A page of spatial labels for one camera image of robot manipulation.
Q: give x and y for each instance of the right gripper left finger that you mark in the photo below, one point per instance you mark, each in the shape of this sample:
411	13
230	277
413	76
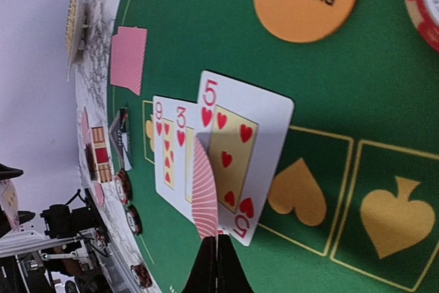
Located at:
203	275

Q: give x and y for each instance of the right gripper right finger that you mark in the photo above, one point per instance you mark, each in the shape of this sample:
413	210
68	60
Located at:
231	277

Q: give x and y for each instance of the black poker chip stack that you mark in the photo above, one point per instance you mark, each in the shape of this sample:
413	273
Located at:
141	275

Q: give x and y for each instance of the red face-down card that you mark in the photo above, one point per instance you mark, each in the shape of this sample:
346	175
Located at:
204	195

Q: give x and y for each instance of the red chip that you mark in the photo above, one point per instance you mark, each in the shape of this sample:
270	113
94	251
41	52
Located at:
423	5
123	187

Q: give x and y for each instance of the five of hearts card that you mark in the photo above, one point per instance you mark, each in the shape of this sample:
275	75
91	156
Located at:
243	129

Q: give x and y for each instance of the nine of hearts card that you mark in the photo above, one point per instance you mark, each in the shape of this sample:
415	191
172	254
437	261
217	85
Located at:
169	179

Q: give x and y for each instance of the black triangular dealer button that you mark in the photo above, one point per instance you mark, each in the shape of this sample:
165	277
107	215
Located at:
120	138

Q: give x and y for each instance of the red playing card deck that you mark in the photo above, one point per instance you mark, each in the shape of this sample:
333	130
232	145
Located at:
99	194

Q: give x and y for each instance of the round green poker mat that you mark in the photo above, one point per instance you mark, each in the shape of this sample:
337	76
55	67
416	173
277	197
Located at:
353	205

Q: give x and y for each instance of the playing card box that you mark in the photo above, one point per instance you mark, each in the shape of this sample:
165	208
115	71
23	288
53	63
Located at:
100	161

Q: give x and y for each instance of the woven bamboo tray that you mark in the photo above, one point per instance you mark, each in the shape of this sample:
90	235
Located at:
76	23

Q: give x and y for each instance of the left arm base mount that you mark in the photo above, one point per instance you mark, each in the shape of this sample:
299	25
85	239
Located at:
62	222

